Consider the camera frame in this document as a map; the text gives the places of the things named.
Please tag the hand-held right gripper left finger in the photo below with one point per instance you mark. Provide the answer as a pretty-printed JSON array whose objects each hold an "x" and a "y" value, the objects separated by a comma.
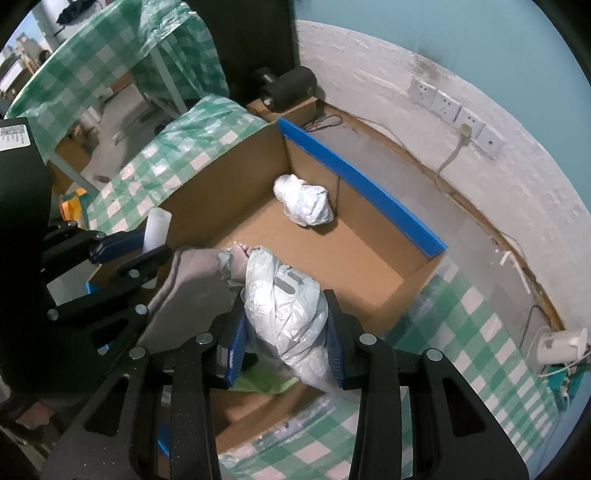
[{"x": 235, "y": 350}]

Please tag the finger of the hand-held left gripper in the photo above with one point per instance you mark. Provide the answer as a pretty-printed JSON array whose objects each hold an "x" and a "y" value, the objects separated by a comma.
[
  {"x": 141, "y": 272},
  {"x": 120, "y": 242}
]

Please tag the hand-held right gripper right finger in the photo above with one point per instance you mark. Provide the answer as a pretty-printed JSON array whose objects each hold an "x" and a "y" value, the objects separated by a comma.
[{"x": 335, "y": 350}]

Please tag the grey fleece cloth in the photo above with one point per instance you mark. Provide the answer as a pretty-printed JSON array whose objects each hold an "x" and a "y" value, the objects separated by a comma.
[{"x": 194, "y": 286}]

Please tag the clear plastic pink bundle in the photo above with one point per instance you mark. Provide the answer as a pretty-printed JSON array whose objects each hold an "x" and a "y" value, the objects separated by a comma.
[{"x": 281, "y": 318}]

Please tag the blue-sided cardboard box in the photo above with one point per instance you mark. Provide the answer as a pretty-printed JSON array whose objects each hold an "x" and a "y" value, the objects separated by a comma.
[{"x": 360, "y": 258}]

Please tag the white plastic bundle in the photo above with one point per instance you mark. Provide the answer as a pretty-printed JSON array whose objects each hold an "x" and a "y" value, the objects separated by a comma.
[{"x": 304, "y": 201}]

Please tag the person's left forearm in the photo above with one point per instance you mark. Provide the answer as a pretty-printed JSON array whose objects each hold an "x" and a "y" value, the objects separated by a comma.
[{"x": 34, "y": 413}]

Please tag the orange bag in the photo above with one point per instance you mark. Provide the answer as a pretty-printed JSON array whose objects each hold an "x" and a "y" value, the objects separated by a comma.
[{"x": 71, "y": 207}]

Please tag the green checkered plastic table cover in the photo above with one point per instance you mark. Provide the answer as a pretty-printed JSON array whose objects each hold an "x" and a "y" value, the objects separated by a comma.
[{"x": 83, "y": 69}]

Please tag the small brown cardboard box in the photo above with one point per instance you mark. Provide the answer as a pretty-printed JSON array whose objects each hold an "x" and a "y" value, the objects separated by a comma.
[{"x": 295, "y": 113}]

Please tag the small white appliance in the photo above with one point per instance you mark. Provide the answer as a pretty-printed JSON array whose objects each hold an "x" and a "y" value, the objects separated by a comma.
[{"x": 556, "y": 348}]

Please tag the black cylindrical roller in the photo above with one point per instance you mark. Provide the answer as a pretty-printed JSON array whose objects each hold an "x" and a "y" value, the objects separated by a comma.
[{"x": 288, "y": 87}]

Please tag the tall black panel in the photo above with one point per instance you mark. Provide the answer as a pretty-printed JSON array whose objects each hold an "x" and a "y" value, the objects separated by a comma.
[{"x": 258, "y": 41}]

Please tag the white wall socket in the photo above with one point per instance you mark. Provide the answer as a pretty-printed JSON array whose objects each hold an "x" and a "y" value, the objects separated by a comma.
[
  {"x": 446, "y": 106},
  {"x": 490, "y": 141},
  {"x": 422, "y": 91},
  {"x": 475, "y": 121}
]

